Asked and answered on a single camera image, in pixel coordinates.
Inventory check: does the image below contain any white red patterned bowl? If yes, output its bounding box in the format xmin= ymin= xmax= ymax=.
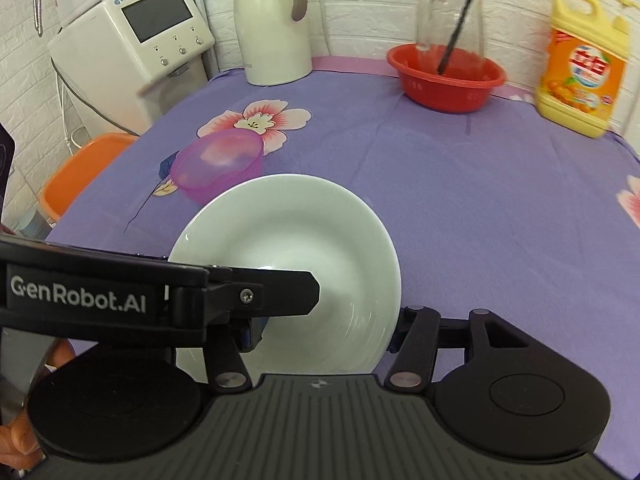
xmin=169 ymin=174 xmax=401 ymax=380

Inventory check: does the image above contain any purple plastic bowl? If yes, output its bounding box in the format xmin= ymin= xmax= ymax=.
xmin=169 ymin=128 xmax=264 ymax=205

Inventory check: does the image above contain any person's left hand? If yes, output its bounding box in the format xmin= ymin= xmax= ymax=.
xmin=0 ymin=339 xmax=76 ymax=470

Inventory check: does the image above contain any orange plastic stool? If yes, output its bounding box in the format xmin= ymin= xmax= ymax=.
xmin=40 ymin=132 xmax=137 ymax=222

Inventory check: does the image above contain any purple floral tablecloth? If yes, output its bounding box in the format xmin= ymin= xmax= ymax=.
xmin=44 ymin=54 xmax=640 ymax=466

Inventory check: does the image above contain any white countertop appliance with screen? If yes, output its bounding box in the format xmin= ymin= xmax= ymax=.
xmin=49 ymin=0 xmax=215 ymax=138

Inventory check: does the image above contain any red plastic basket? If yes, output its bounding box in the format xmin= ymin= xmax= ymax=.
xmin=386 ymin=44 xmax=506 ymax=114

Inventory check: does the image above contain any white thermos jug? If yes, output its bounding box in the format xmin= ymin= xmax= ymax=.
xmin=233 ymin=0 xmax=312 ymax=86

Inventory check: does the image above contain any black stirring stick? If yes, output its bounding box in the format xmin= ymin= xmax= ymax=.
xmin=437 ymin=0 xmax=473 ymax=75

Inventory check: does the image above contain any yellow dish soap bottle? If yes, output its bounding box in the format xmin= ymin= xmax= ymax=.
xmin=535 ymin=0 xmax=638 ymax=139

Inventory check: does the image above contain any glass pitcher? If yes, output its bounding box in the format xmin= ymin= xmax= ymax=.
xmin=416 ymin=0 xmax=485 ymax=74

